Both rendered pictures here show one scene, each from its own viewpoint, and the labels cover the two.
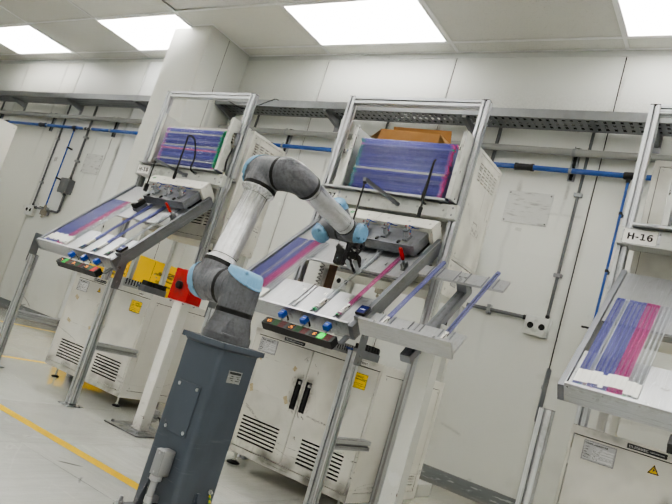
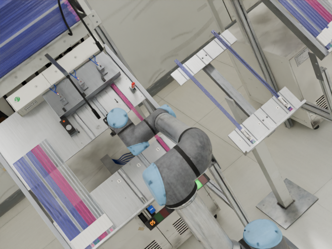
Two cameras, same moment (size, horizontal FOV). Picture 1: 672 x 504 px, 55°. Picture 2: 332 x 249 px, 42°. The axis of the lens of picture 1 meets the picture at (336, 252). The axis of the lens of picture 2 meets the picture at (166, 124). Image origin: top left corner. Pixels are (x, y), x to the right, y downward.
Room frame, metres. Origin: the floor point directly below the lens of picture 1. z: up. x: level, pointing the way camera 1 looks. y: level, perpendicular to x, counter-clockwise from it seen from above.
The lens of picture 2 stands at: (1.40, 0.97, 1.94)
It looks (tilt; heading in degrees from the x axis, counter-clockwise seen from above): 33 degrees down; 314
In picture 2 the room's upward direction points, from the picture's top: 33 degrees counter-clockwise
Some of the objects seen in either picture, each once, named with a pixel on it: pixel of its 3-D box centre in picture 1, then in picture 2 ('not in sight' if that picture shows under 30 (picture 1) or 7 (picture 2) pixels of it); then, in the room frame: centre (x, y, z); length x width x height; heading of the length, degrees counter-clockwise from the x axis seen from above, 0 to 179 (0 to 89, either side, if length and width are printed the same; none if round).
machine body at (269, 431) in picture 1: (334, 419); (131, 195); (3.10, -0.22, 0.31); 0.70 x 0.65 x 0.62; 55
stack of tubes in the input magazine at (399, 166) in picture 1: (404, 170); (11, 24); (2.97, -0.20, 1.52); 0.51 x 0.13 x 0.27; 55
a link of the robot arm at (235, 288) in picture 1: (240, 288); (264, 242); (2.01, 0.25, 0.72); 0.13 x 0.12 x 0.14; 53
